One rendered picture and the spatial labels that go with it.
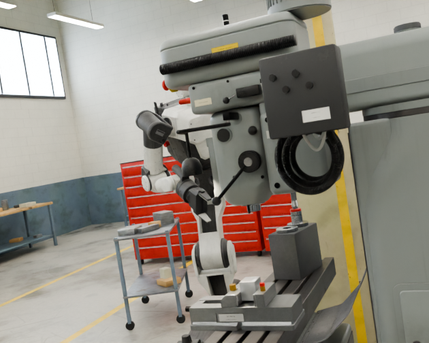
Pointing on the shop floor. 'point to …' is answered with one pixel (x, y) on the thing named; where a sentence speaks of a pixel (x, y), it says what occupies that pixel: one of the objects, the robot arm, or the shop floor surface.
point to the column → (402, 216)
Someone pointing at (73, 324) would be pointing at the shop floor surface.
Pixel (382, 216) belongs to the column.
